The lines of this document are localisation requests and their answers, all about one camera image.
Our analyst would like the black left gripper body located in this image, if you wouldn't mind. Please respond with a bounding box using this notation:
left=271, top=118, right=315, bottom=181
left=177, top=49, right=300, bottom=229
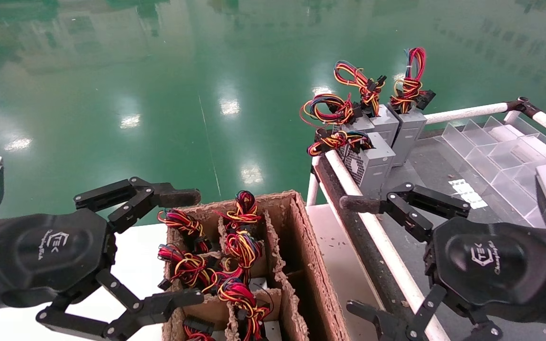
left=0, top=209, right=117, bottom=308

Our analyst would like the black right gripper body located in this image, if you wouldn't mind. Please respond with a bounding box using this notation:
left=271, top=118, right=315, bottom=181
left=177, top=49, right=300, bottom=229
left=425, top=217, right=546, bottom=308

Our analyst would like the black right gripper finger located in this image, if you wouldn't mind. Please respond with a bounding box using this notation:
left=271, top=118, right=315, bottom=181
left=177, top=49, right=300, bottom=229
left=339, top=182, right=472, bottom=242
left=346, top=284, right=503, bottom=341

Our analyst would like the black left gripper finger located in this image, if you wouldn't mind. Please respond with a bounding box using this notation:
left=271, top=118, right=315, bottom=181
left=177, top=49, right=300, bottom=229
left=36, top=269, right=205, bottom=341
left=74, top=177, right=201, bottom=233

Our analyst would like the white paper label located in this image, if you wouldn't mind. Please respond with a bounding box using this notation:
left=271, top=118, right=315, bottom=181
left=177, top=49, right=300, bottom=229
left=447, top=179, right=489, bottom=210

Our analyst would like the clear acrylic compartment organizer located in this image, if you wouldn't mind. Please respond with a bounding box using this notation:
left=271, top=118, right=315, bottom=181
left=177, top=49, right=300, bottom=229
left=434, top=116, right=546, bottom=229

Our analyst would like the white plastic block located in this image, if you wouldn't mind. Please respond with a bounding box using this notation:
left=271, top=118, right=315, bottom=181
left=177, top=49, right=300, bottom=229
left=519, top=135, right=546, bottom=159
left=490, top=124, right=524, bottom=144

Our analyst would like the brown cardboard divider box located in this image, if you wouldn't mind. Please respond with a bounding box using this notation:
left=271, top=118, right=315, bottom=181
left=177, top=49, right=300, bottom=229
left=162, top=190, right=349, bottom=341

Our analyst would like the black pipe joint connector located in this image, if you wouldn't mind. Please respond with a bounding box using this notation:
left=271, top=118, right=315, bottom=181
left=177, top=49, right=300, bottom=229
left=507, top=97, right=543, bottom=119

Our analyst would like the long white pipe rail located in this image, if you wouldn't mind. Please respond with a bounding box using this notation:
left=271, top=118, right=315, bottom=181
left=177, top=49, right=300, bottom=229
left=324, top=151, right=451, bottom=341

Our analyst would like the white pipe post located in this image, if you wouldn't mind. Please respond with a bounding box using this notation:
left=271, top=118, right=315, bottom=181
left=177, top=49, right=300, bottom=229
left=306, top=156, right=322, bottom=206

